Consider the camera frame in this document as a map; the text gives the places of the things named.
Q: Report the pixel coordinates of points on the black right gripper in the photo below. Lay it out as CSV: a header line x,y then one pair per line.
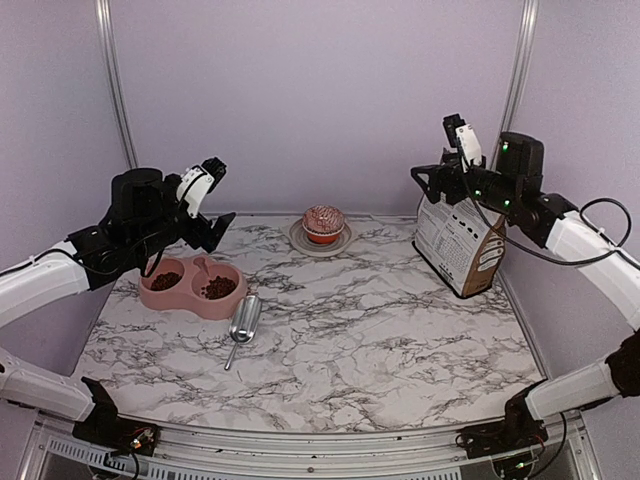
x,y
437,173

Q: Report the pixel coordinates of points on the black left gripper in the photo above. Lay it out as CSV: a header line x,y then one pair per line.
x,y
197,236

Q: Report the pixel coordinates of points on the pink double pet feeder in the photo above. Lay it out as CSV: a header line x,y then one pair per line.
x,y
184,284

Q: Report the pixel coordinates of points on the white brown pet food bag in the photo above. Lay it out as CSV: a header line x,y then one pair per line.
x,y
461,244

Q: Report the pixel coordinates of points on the silver metal scoop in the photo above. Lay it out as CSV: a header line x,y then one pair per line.
x,y
243,326

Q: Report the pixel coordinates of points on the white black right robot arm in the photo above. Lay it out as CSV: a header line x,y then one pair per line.
x,y
554,224

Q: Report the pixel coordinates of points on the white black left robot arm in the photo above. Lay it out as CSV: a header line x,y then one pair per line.
x,y
149,212

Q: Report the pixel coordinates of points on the brown kibble in feeder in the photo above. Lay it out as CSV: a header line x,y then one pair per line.
x,y
215,289

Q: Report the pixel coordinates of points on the white tape roll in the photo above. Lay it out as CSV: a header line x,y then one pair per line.
x,y
300,242

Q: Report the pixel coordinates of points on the red patterned ceramic bowl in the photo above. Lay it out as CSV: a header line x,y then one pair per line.
x,y
323,224

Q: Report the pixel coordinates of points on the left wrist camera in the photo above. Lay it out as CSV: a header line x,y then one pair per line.
x,y
197,182

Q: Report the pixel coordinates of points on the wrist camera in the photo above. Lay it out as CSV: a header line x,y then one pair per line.
x,y
462,137
197,182

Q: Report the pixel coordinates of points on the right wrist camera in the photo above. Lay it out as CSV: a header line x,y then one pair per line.
x,y
462,137

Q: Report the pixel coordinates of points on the right aluminium frame post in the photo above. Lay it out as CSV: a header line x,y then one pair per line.
x,y
521,63

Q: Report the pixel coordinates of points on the aluminium front frame rail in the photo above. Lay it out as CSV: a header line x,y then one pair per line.
x,y
190,452

